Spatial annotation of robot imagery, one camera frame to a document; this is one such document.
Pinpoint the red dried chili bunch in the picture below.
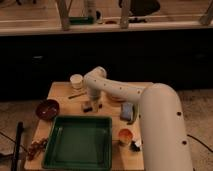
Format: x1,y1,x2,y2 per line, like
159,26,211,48
27,138,48,161

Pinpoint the green plastic tray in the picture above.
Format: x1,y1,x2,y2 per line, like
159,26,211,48
42,116,112,171

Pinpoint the black wooden board eraser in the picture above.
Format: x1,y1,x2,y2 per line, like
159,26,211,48
81,101,102,113

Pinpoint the red yellow apple toy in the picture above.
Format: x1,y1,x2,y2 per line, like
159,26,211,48
118,129,133,146

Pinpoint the white paper cup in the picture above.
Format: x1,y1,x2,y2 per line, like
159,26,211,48
70,74,83,89

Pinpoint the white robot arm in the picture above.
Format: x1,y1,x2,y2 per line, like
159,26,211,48
83,66,193,171

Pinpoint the black cable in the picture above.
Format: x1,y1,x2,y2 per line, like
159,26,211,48
186,133,213,154

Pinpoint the wooden handled knife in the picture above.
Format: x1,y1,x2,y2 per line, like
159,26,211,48
68,92,86,99

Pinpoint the dark red bowl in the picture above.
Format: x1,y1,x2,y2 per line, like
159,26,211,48
35,99,60,121

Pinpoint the black pole stand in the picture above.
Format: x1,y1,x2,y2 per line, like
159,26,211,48
11,122,24,171

